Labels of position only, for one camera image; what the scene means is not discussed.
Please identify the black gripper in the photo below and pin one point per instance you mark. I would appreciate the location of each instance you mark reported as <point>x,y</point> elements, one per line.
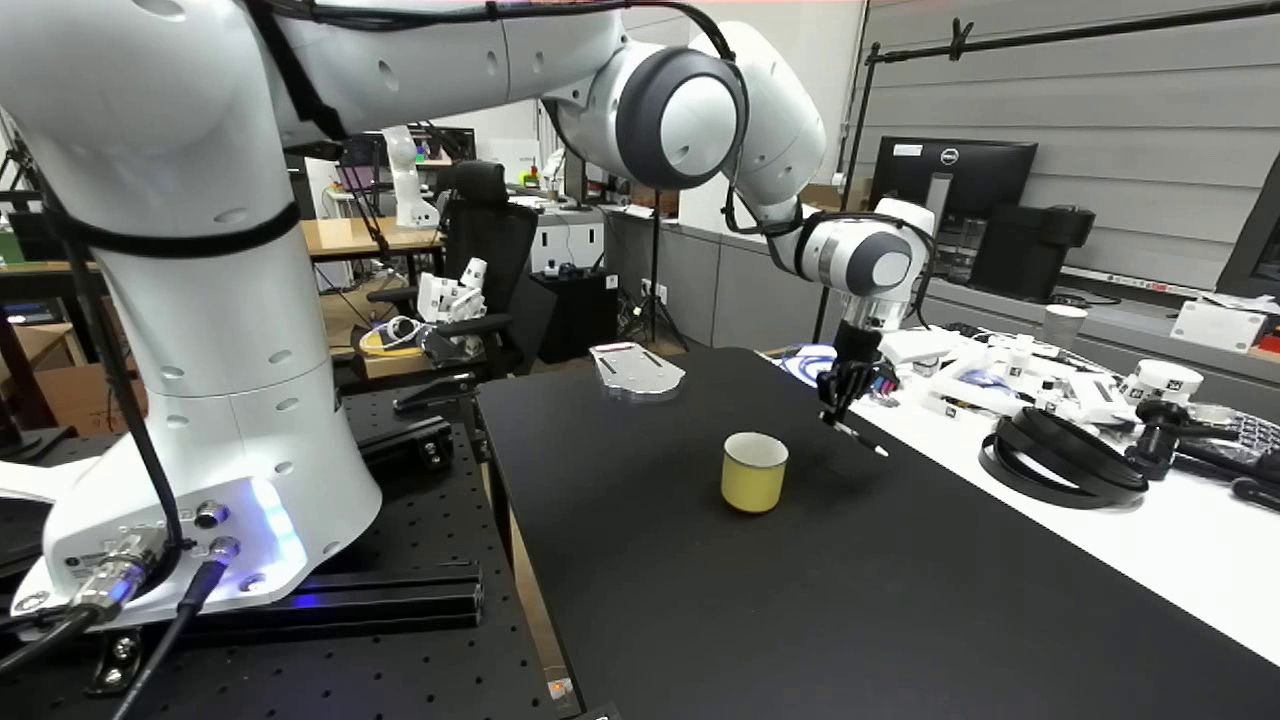
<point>859,354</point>

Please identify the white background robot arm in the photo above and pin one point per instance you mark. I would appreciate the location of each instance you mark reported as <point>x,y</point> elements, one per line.
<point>406,175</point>

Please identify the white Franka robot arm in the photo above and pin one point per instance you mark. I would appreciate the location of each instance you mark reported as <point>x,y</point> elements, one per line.
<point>203,334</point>

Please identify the yellow enamel cup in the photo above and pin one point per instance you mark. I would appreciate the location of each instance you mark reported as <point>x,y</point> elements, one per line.
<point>753,483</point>

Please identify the black computer box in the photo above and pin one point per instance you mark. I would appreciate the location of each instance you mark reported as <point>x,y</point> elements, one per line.
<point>1020,252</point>

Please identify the black Dell monitor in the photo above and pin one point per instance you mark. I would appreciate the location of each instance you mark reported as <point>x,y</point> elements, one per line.
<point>982,181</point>

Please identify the black hand tool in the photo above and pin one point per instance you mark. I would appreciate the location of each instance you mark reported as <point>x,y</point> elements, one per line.
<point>1173,432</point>

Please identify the black office chair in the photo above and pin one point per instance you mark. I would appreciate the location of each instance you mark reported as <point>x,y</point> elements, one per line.
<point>486,252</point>

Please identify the black monitor seen edge-on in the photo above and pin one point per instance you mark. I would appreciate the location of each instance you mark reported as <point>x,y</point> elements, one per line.
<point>1256,242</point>

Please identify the wooden desk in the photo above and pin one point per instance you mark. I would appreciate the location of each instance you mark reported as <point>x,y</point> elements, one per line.
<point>363,239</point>

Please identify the black perforated mounting board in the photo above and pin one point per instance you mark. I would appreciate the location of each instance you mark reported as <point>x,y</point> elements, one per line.
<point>403,665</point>

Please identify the black camera tripod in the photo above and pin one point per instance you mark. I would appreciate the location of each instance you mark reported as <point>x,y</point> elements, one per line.
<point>653,283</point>

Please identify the black stand pole frame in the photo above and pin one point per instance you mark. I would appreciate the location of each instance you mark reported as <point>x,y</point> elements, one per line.
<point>866,120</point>

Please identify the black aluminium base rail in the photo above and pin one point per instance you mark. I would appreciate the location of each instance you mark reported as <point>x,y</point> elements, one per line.
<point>375,601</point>

